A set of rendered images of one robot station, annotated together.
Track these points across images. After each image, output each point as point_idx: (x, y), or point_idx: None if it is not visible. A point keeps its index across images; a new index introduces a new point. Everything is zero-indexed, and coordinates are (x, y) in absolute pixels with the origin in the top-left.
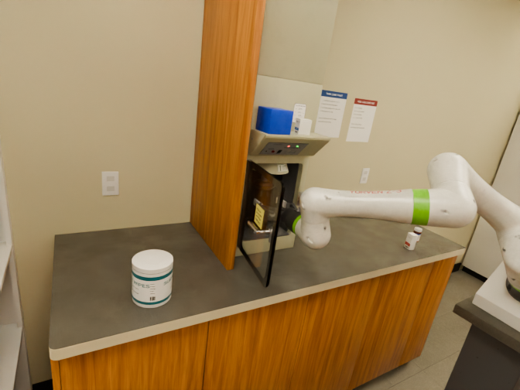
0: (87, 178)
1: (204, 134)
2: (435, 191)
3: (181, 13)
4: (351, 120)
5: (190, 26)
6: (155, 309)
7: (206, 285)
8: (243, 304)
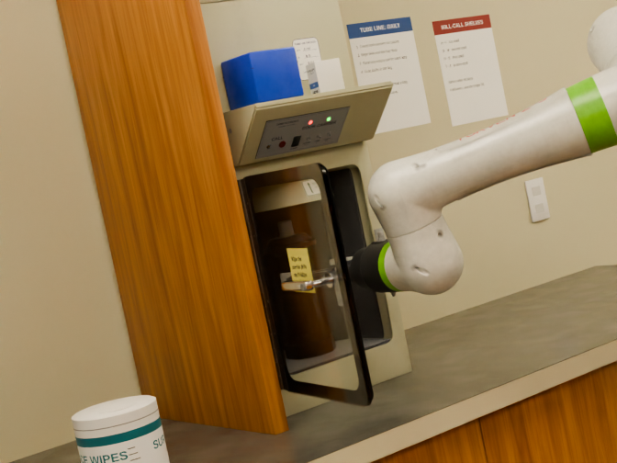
0: None
1: (121, 179)
2: (602, 72)
3: None
4: (445, 73)
5: None
6: None
7: (242, 459)
8: (334, 455)
